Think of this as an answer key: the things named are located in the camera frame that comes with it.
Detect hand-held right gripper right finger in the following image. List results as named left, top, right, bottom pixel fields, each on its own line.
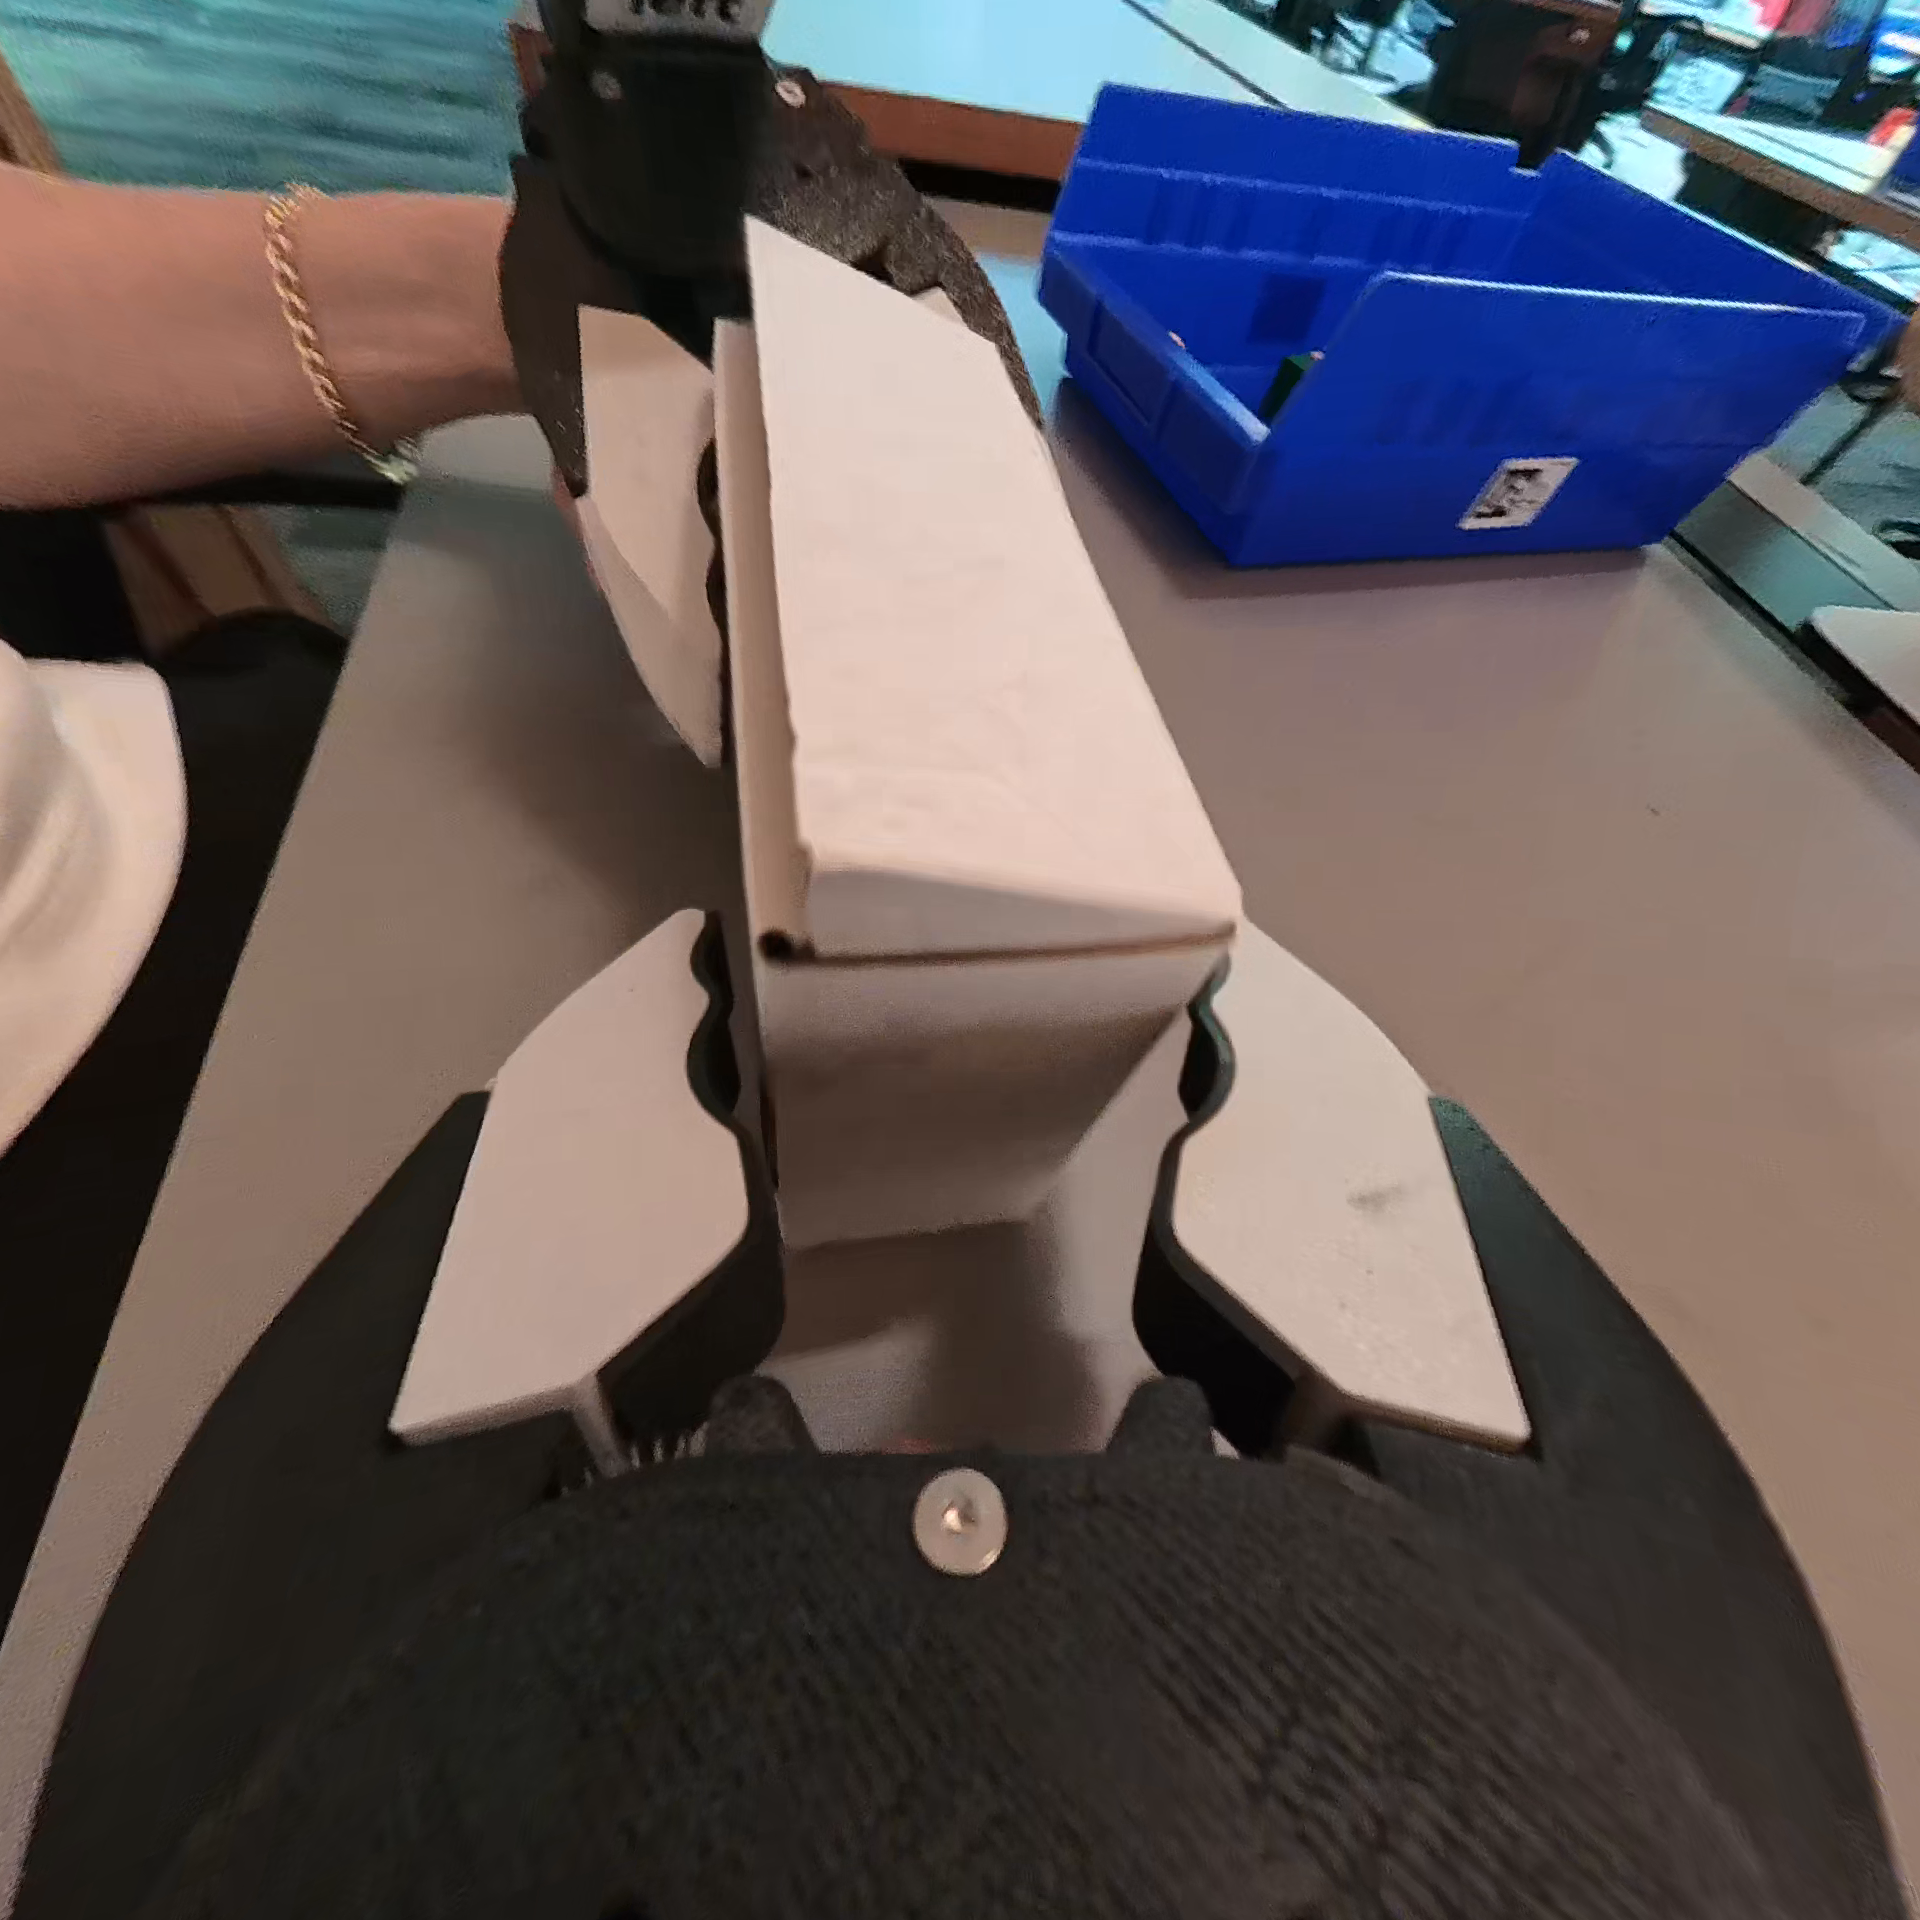
left=1134, top=931, right=1536, bottom=1460

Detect person's white shirt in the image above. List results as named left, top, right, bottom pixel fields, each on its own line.
left=0, top=639, right=190, bottom=1157

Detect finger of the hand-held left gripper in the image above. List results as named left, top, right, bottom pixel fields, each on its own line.
left=552, top=297, right=741, bottom=768

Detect white desk with wooden edge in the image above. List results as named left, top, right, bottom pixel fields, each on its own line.
left=757, top=0, right=1433, bottom=190

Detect pale background desk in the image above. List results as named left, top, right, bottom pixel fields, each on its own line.
left=1642, top=97, right=1920, bottom=244

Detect person's black trousers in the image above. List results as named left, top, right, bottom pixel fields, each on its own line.
left=0, top=509, right=349, bottom=1592

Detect person's left forearm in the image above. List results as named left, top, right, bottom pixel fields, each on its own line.
left=0, top=162, right=377, bottom=516

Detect black office chair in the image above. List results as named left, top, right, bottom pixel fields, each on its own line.
left=1417, top=0, right=1674, bottom=172

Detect gold chain bracelet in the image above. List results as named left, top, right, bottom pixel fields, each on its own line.
left=263, top=180, right=424, bottom=488

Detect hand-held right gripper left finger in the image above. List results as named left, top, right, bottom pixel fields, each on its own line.
left=387, top=905, right=789, bottom=1451

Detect blue plastic bin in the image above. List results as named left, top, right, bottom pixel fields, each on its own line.
left=1036, top=83, right=1915, bottom=571

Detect person's left hand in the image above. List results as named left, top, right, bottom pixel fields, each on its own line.
left=324, top=192, right=526, bottom=451

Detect white cardboard box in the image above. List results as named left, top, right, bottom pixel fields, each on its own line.
left=711, top=217, right=1248, bottom=1256

